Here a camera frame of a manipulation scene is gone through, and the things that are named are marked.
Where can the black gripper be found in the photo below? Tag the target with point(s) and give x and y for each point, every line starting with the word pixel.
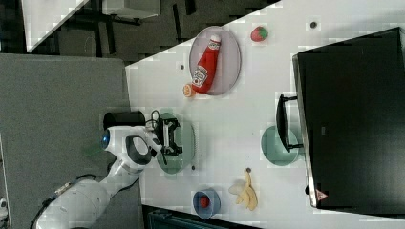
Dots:
pixel 166 135

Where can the green oval strainer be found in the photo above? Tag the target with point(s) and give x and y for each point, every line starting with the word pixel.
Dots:
pixel 185 138

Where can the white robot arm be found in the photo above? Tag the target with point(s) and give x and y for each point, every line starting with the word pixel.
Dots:
pixel 80 203

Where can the black cylinder cup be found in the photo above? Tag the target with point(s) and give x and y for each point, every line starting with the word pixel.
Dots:
pixel 136 118

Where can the orange slice toy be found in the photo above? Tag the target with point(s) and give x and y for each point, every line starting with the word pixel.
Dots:
pixel 188 91

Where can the red plush ketchup bottle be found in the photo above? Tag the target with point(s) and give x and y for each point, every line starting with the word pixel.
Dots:
pixel 205 72

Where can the red ball toy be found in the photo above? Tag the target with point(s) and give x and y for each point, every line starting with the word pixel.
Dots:
pixel 204 201

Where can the blue cup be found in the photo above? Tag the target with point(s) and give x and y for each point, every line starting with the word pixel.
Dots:
pixel 214 205

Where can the grey round plate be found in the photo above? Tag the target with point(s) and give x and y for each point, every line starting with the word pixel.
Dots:
pixel 229 59

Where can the peeled banana toy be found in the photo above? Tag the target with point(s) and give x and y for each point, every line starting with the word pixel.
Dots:
pixel 244 192

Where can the green cup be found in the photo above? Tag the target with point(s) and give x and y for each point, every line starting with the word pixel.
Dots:
pixel 275 151

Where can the red strawberry toy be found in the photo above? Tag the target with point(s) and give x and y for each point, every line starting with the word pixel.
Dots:
pixel 259 34

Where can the silver toaster oven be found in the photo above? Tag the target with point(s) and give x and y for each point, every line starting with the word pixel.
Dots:
pixel 351 102

